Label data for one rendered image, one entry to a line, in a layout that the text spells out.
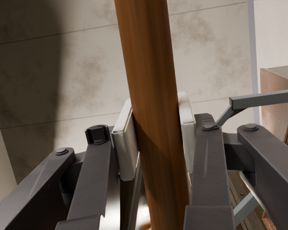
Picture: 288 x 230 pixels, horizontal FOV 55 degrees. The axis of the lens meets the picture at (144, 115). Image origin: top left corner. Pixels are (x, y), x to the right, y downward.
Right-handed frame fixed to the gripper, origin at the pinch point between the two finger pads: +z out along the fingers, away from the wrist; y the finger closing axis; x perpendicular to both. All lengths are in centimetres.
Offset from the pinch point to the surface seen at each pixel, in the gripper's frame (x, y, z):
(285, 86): -35, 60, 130
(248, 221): -84, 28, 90
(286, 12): -3, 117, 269
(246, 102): -27, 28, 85
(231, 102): -26, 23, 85
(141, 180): -70, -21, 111
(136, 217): -70, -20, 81
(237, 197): -85, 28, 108
